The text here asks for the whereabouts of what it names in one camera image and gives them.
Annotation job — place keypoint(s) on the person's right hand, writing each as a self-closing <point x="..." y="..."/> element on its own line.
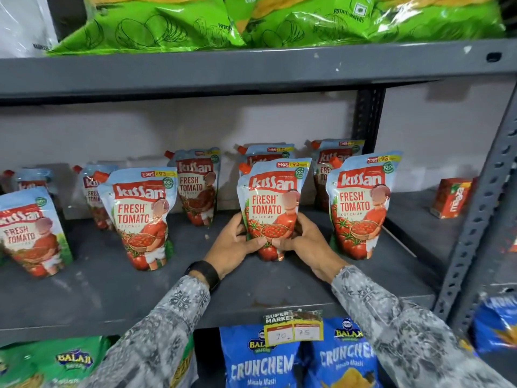
<point x="313" y="252"/>

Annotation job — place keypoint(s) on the person's left hand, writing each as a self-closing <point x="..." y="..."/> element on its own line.
<point x="228" y="248"/>

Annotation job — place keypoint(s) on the person's left thumb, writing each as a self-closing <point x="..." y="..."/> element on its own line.
<point x="254" y="244"/>

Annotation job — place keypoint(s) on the person's right thumb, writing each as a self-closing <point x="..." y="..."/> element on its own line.
<point x="282" y="243"/>

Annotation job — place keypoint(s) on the tomato ketchup pouch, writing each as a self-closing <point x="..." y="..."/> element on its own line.
<point x="272" y="189"/>

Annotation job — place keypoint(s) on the person's right forearm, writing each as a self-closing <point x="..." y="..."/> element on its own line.
<point x="404" y="343"/>

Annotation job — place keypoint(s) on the person's left forearm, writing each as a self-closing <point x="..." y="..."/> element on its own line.
<point x="161" y="335"/>

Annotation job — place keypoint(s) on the black wristwatch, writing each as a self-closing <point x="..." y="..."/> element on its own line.
<point x="206" y="273"/>

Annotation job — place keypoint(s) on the yellow shelf price tag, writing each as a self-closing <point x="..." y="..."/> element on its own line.
<point x="293" y="327"/>

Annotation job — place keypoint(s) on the blue chips bag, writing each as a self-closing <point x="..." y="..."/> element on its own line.
<point x="258" y="359"/>
<point x="495" y="323"/>
<point x="343" y="359"/>

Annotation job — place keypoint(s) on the row of ketchup pouches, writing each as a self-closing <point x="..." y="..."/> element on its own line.
<point x="141" y="214"/>

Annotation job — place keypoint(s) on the green yellow snack bag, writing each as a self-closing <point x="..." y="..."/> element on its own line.
<point x="186" y="365"/>

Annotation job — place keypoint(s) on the red juice carton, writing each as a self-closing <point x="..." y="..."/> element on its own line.
<point x="450" y="197"/>

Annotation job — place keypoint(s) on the grey metal shelving rack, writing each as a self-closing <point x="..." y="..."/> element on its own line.
<point x="476" y="222"/>
<point x="202" y="64"/>

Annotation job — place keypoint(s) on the green potato wafers bag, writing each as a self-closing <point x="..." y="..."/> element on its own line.
<point x="299" y="24"/>
<point x="153" y="24"/>
<point x="440" y="18"/>

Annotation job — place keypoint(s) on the white plastic bag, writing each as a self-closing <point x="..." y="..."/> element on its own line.
<point x="22" y="24"/>

